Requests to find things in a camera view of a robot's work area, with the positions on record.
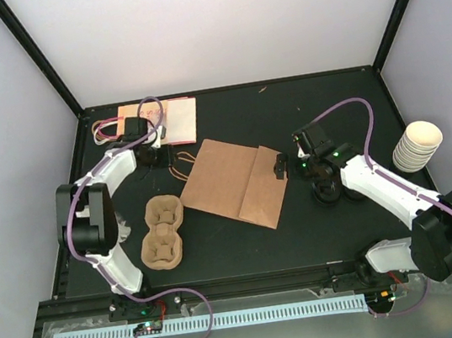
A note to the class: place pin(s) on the perforated white metal rail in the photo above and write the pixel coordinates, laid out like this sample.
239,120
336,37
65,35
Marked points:
231,319

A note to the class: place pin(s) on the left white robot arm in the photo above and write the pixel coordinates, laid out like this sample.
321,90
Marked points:
86,221

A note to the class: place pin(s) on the stack of white paper cups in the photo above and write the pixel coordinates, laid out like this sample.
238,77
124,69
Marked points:
416,147

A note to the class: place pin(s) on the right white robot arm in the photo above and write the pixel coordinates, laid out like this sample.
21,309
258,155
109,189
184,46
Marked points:
427,214

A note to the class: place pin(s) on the brown paper bag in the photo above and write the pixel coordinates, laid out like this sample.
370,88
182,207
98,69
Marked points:
236,182

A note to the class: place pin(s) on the black coffee cup lid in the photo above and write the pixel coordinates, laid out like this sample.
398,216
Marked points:
326,192
352,195

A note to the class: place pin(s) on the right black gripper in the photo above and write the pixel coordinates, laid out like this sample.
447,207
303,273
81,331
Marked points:
280,164

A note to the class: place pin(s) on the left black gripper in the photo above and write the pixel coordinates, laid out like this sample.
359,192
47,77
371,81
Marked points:
166,158

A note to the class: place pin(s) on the printed orange paper bag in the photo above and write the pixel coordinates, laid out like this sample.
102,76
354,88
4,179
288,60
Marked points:
179,123

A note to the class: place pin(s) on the brown pulp cup carrier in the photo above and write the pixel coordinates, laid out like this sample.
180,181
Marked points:
162,247

